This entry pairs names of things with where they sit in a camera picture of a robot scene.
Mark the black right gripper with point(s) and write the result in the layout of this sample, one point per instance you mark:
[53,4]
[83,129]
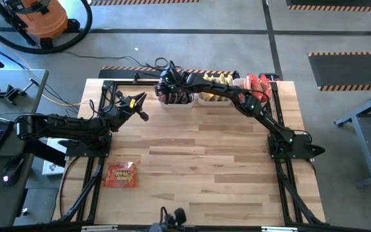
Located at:
[172,82]

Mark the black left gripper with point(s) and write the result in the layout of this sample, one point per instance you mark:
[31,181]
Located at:
[121,112]

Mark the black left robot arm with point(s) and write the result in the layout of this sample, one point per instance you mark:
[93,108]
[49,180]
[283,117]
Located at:
[72,127]

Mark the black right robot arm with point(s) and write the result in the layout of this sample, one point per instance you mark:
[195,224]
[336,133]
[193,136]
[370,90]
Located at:
[224,90]

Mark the yellow tape tag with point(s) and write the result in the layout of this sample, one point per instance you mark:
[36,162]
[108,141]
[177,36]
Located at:
[133,103]

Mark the white plastic bin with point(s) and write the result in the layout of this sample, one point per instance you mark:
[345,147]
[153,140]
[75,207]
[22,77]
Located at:
[176,105]
[214,103]
[237,83]

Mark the hazard-striped black floor mat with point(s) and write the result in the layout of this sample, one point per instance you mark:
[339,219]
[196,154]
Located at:
[349,71]
[333,2]
[114,73]
[140,2]

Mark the orange shop vacuum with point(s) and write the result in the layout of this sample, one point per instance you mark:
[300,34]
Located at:
[89,19]
[43,19]

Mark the red and black device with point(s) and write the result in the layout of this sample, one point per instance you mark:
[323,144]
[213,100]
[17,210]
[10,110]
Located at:
[269,76]

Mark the black angled bar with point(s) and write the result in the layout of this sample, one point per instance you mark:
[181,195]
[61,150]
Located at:
[45,151]

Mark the small white box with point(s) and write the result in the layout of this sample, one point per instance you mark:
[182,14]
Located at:
[51,168]

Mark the dark grey equipment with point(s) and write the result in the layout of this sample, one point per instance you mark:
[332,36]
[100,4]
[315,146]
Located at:
[179,216]

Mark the black desk clamp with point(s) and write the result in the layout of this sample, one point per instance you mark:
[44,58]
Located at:
[11,94]

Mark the black computer mouse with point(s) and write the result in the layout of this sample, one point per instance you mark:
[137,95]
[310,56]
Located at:
[11,172]

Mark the grey metal cart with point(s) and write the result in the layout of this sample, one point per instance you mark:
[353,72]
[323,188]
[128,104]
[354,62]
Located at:
[368,151]

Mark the black aluminium table frame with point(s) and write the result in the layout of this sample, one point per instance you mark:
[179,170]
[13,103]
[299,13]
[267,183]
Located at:
[122,82]

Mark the silver metal bracket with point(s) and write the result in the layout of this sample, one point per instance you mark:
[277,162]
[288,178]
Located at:
[279,229]
[99,228]

